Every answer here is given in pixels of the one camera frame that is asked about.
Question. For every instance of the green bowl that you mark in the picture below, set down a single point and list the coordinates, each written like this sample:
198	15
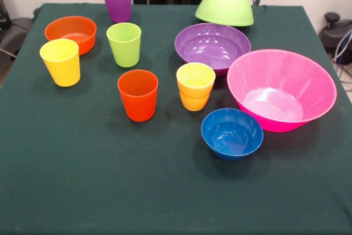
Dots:
220	9

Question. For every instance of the purple bowl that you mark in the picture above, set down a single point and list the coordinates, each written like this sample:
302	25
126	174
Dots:
211	39

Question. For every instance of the pink bowl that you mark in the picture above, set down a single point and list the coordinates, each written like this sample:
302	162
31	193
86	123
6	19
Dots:
280	72

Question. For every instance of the yellow ribbed cup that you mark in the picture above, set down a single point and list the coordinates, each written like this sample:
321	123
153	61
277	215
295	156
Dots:
195	100

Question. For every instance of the purple cup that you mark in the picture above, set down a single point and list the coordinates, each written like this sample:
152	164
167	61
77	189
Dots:
118	6

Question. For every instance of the green cup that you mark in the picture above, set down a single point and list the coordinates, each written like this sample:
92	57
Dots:
125	50

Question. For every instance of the blue bowl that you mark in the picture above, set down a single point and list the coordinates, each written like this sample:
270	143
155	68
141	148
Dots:
247	147

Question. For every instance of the orange cup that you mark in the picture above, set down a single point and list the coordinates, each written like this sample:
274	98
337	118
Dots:
138	103

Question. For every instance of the orange bowl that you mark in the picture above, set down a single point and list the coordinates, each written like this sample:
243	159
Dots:
68	26

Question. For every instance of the tall yellow cup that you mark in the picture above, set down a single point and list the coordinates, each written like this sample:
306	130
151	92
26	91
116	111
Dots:
63	72

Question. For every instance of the dark green tablecloth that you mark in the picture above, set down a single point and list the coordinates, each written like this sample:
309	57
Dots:
82	177

